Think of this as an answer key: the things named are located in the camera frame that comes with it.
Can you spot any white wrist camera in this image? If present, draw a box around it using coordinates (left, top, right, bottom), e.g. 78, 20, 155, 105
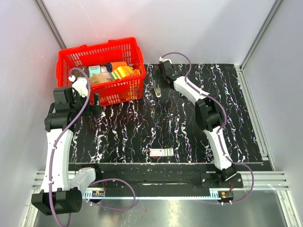
68, 75, 88, 97
159, 57, 172, 64

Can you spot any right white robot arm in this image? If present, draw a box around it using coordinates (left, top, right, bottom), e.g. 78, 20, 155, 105
157, 58, 237, 187

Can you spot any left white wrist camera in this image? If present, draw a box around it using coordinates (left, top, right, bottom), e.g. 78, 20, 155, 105
68, 75, 88, 97

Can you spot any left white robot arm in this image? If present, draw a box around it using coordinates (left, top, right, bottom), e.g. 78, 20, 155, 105
31, 87, 103, 216

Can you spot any orange cylinder can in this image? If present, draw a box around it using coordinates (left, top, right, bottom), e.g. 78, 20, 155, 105
106, 61, 128, 72

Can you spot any yellow green box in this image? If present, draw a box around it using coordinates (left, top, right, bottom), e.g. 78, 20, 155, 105
111, 66, 134, 80

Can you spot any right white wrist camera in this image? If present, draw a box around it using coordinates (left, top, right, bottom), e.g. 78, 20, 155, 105
159, 57, 172, 64

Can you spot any black marble pattern mat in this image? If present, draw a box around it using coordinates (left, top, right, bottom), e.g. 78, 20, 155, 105
70, 64, 262, 163

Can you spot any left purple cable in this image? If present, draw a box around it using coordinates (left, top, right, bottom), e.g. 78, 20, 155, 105
48, 68, 92, 227

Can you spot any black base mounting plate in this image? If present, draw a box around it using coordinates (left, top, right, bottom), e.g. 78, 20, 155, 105
69, 163, 244, 189

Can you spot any brown cardboard box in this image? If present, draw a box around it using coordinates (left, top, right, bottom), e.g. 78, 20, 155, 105
89, 73, 109, 85

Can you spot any red plastic shopping basket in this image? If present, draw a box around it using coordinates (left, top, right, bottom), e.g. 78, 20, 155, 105
56, 37, 146, 106

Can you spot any white staple box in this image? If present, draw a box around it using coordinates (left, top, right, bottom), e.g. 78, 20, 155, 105
150, 148, 174, 157

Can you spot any teal white box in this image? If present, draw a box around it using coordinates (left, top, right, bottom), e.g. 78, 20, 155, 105
88, 65, 101, 77

